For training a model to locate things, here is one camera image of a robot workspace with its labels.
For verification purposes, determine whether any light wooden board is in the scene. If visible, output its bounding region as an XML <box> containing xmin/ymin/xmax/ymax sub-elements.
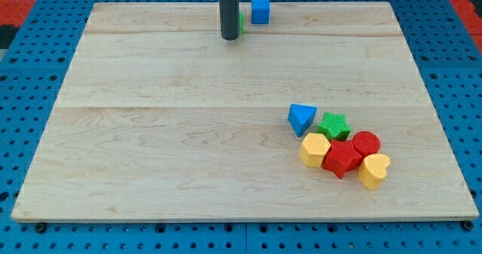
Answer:
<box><xmin>11</xmin><ymin>2</ymin><xmax>479</xmax><ymax>223</ymax></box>

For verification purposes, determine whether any yellow hexagon block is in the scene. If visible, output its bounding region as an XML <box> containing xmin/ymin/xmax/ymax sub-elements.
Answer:
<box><xmin>299</xmin><ymin>133</ymin><xmax>331</xmax><ymax>168</ymax></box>

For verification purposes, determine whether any green block behind rod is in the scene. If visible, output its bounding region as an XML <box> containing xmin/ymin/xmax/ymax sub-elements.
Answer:
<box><xmin>239</xmin><ymin>11</ymin><xmax>245</xmax><ymax>35</ymax></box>

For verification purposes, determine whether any red star block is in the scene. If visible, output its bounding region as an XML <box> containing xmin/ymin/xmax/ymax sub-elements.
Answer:
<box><xmin>322</xmin><ymin>139</ymin><xmax>362</xmax><ymax>179</ymax></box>

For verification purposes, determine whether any blue cube block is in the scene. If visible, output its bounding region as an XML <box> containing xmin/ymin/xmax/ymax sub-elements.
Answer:
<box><xmin>252</xmin><ymin>0</ymin><xmax>270</xmax><ymax>25</ymax></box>

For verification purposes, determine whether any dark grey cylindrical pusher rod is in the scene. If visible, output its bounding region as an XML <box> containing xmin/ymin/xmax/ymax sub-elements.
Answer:
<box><xmin>218</xmin><ymin>0</ymin><xmax>240</xmax><ymax>41</ymax></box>

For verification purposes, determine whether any blue triangle block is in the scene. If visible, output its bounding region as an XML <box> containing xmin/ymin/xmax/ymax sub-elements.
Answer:
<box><xmin>288</xmin><ymin>104</ymin><xmax>317</xmax><ymax>137</ymax></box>

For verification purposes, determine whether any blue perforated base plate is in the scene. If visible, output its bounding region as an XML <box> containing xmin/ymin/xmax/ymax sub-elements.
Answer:
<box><xmin>1</xmin><ymin>0</ymin><xmax>481</xmax><ymax>253</ymax></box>

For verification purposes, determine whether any green star block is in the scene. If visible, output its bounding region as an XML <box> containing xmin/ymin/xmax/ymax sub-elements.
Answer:
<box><xmin>316</xmin><ymin>112</ymin><xmax>351</xmax><ymax>141</ymax></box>

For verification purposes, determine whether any red cylinder block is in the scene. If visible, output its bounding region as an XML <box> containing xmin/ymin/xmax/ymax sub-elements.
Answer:
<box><xmin>352</xmin><ymin>131</ymin><xmax>381</xmax><ymax>157</ymax></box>

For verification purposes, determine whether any yellow heart block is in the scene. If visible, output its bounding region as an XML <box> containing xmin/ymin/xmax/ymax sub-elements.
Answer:
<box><xmin>357</xmin><ymin>153</ymin><xmax>391</xmax><ymax>190</ymax></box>

